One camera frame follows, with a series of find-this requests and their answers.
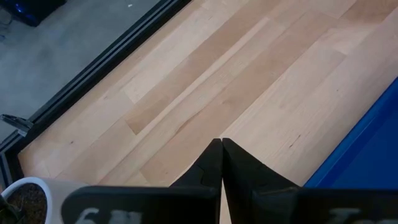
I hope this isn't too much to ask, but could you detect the black aluminium table frame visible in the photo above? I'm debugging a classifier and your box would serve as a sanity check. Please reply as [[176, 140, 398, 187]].
[[0, 0, 193, 190]]

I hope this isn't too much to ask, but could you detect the black device with blue light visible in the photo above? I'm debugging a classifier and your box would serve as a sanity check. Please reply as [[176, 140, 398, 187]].
[[0, 0, 67, 27]]

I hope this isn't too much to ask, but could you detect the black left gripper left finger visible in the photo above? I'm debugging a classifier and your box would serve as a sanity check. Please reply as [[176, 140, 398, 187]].
[[61, 138, 224, 224]]

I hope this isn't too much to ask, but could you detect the blue plastic tray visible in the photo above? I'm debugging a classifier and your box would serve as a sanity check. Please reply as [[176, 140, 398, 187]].
[[303, 77, 398, 190]]

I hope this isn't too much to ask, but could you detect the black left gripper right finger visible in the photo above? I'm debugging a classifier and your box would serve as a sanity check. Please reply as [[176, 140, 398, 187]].
[[222, 138, 398, 224]]

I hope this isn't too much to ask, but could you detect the green leafy plant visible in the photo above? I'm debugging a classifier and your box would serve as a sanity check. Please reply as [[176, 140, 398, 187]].
[[0, 194, 22, 224]]

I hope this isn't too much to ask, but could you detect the white plant pot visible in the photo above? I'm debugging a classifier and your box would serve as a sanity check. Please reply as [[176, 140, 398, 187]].
[[0, 176, 90, 224]]

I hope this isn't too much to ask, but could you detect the grey metal bracket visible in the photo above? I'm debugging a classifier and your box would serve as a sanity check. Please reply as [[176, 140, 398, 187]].
[[0, 113, 34, 138]]

